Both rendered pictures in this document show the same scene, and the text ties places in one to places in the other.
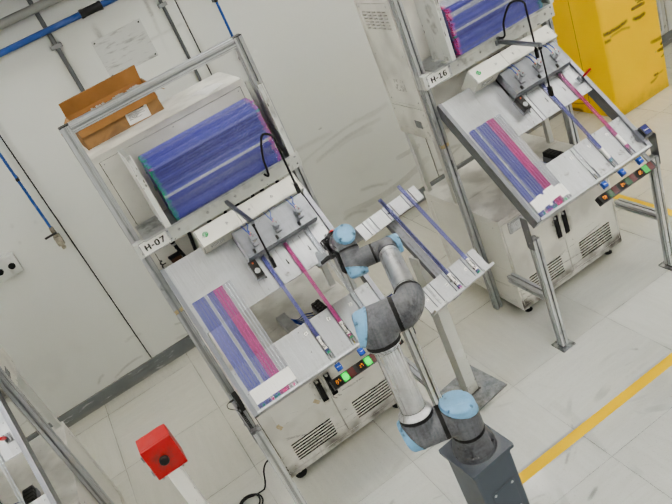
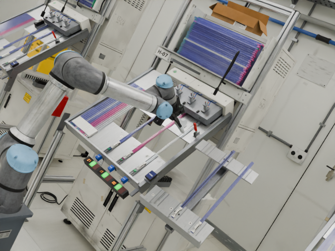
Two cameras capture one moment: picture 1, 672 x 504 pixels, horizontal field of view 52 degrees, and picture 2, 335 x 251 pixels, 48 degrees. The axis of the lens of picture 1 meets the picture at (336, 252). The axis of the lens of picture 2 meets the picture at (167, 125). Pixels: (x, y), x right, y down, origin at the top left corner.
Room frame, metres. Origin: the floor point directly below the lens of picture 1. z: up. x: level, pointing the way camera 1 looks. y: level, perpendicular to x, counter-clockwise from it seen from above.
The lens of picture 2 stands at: (1.14, -1.45, 1.35)
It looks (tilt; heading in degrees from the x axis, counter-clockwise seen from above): 10 degrees down; 49
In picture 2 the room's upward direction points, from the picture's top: 28 degrees clockwise
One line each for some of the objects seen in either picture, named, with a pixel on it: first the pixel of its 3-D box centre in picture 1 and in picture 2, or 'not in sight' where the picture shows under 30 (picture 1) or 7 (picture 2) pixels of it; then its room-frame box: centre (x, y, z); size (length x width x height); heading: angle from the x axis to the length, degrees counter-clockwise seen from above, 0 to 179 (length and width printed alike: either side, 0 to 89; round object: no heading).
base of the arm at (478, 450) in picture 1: (470, 436); (6, 191); (1.70, -0.15, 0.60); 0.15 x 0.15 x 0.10
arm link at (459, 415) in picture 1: (459, 413); (18, 165); (1.70, -0.14, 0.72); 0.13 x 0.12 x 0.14; 87
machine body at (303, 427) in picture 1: (304, 368); (137, 208); (2.84, 0.39, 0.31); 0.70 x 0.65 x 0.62; 106
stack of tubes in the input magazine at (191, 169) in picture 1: (211, 157); (220, 51); (2.74, 0.30, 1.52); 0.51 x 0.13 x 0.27; 106
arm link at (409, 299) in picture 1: (400, 276); (122, 92); (1.96, -0.16, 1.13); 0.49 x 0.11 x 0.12; 177
